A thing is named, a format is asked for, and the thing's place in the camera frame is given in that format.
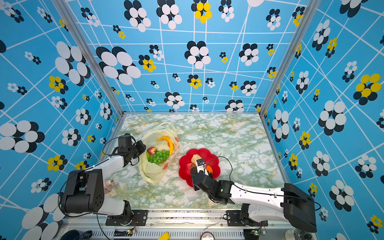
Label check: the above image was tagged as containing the translucent printed plastic bag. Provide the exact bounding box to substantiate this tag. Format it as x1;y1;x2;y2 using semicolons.
139;123;182;185

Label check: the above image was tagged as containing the orange tangerine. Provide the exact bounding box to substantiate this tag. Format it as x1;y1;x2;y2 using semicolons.
206;166;213;174

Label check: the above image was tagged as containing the red flower-shaped plate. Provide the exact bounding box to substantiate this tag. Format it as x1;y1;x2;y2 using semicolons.
179;148;221;188

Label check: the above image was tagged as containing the red fruit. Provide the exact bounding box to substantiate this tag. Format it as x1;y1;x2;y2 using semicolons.
185;163;195;176

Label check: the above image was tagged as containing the beige round fruit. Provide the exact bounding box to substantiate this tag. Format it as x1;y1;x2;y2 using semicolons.
191;154;202;166

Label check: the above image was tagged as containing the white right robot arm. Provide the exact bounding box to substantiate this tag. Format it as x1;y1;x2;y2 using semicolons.
191;171;317;233

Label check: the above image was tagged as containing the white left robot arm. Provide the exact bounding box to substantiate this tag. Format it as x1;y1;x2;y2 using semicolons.
58;136;148;227

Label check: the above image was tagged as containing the green grape bunch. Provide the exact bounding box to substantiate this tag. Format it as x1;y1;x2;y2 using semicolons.
148;150;170;165

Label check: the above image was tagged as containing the yellow banana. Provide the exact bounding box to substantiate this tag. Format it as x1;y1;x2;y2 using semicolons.
157;136;174;156

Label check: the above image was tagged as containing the metal can top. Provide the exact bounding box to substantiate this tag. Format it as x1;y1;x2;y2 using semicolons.
200;232;215;240

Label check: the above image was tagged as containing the pink toy bottle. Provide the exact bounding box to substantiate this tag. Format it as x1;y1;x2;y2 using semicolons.
104;180;118;194

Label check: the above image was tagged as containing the yellow tag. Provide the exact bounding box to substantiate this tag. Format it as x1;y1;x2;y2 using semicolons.
158;232;171;240

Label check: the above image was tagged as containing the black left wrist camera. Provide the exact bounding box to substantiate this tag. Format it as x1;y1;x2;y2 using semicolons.
117;134;133;156

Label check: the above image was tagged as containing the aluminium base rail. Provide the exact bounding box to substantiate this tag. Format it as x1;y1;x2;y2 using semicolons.
55;207;319;240

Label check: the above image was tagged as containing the aluminium corner post left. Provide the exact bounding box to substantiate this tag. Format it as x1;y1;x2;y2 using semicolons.
52;1;124;118

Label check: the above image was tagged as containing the aluminium corner post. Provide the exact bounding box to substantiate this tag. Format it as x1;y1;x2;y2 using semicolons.
52;1;124;118
260;0;321;118

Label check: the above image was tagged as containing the aluminium corner post right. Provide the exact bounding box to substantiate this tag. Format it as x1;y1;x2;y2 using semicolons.
260;0;321;118

